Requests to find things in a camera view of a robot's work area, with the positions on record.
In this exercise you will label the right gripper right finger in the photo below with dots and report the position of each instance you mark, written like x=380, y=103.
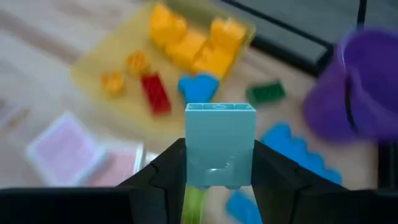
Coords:
x=286, y=196

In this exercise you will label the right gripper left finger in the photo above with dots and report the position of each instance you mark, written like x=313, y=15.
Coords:
x=161, y=186

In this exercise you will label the light blue toy block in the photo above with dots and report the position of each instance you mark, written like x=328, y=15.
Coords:
x=219, y=140

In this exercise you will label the red toy brick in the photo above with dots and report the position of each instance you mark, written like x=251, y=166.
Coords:
x=155, y=93

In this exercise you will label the blue heart toy block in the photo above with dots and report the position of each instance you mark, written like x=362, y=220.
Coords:
x=197, y=88

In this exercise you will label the yellow wedge toy block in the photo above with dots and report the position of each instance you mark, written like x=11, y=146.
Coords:
x=166, y=26

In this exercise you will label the large blue toy brick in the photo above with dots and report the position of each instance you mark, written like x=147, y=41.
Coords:
x=298, y=152

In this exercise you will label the flat blue toy brick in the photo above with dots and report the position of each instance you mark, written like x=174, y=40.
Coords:
x=241, y=208

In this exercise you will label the dark green toy brick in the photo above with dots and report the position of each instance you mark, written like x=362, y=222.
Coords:
x=265, y=92

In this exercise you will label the purple plastic bucket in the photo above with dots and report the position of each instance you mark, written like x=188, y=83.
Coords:
x=367, y=93

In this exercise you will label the yellow translucent plastic bin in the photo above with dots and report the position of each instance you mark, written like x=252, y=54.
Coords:
x=124, y=40

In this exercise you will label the black aluminium table frame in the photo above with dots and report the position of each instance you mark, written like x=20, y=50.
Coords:
x=289, y=57

